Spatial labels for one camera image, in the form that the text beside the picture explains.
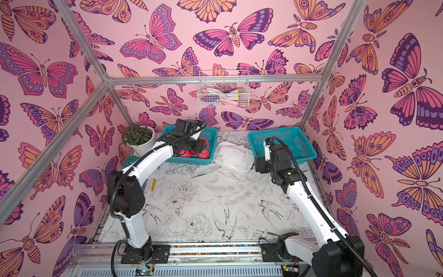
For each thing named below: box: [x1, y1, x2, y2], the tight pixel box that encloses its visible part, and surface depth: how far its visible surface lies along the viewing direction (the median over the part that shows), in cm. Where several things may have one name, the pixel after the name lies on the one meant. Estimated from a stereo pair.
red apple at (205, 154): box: [197, 148, 210, 159], surface depth 102 cm
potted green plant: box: [121, 122, 156, 157], surface depth 99 cm
